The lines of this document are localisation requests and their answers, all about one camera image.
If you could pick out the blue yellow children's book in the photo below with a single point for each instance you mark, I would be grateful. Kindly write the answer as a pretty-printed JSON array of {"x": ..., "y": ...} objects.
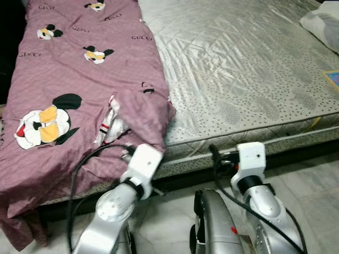
[{"x": 332, "y": 79}]

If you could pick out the purple mouse print blanket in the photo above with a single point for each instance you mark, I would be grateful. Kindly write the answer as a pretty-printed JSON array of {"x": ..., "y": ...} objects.
[{"x": 69, "y": 106}]

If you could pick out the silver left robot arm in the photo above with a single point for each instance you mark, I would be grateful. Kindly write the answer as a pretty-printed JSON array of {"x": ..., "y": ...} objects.
[{"x": 111, "y": 211}]

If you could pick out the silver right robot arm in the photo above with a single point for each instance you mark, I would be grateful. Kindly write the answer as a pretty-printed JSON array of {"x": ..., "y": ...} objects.
[{"x": 270, "y": 211}]

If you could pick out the grey quilted mattress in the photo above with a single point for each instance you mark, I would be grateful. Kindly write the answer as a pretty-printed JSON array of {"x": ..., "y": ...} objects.
[{"x": 238, "y": 69}]

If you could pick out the silver left robot leg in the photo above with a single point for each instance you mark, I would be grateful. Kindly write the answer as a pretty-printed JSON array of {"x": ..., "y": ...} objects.
[{"x": 127, "y": 243}]

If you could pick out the white pillow with lettering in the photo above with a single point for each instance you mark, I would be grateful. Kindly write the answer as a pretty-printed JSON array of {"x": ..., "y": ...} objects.
[{"x": 323, "y": 24}]

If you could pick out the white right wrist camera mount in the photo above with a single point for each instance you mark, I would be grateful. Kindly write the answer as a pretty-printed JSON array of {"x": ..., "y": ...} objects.
[{"x": 251, "y": 157}]

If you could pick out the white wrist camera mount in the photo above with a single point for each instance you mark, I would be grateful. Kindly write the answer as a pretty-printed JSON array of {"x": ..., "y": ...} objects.
[
  {"x": 143, "y": 163},
  {"x": 251, "y": 157}
]

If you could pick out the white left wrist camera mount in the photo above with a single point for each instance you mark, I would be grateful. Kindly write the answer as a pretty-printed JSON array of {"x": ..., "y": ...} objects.
[{"x": 143, "y": 163}]

